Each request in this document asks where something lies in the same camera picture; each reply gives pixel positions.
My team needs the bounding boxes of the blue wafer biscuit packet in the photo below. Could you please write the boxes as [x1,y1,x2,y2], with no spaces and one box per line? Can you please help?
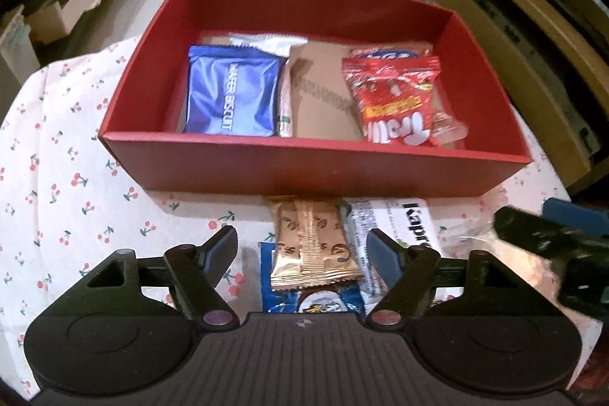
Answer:
[183,45,281,138]

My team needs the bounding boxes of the wooden television cabinet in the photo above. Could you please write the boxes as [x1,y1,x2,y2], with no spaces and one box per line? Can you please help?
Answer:
[314,0,609,193]

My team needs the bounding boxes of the white cardboard box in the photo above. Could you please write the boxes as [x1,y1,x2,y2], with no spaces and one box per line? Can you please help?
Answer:
[26,0,104,45]

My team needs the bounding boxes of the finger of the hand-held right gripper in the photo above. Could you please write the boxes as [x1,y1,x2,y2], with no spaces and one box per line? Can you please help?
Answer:
[494,206,579,255]
[545,198,609,228]

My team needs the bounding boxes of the cherry print tablecloth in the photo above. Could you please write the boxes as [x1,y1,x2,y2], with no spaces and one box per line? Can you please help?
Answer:
[0,37,605,388]

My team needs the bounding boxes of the blue cartoon snack packet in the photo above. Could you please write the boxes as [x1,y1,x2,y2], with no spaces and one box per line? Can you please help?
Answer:
[259,242,365,314]

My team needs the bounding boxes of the red cardboard box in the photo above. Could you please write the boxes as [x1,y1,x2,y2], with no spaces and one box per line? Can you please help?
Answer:
[97,0,534,198]

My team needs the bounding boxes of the gold coffee bean packet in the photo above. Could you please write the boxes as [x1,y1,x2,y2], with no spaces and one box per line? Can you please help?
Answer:
[266,197,359,290]

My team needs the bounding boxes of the red and blue snack packet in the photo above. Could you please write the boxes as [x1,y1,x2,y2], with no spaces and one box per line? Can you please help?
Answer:
[349,42,434,61]

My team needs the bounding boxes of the white wafer packet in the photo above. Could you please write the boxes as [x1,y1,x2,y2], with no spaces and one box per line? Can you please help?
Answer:
[343,199,434,297]

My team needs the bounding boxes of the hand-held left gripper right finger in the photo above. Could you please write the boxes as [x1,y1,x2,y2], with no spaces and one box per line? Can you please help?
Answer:
[366,229,524,331]

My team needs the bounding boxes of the white snack packet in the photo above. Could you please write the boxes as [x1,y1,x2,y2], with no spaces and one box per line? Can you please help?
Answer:
[228,32,310,138]

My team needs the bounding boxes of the clear round cake packet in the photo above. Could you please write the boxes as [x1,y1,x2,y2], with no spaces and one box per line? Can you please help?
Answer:
[435,220,564,307]

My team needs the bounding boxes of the red gummy candy packet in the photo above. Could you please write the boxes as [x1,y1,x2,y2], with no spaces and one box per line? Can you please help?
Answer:
[341,54,469,147]

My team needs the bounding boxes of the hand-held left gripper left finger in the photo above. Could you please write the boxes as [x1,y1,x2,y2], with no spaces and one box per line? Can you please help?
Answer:
[83,225,239,331]

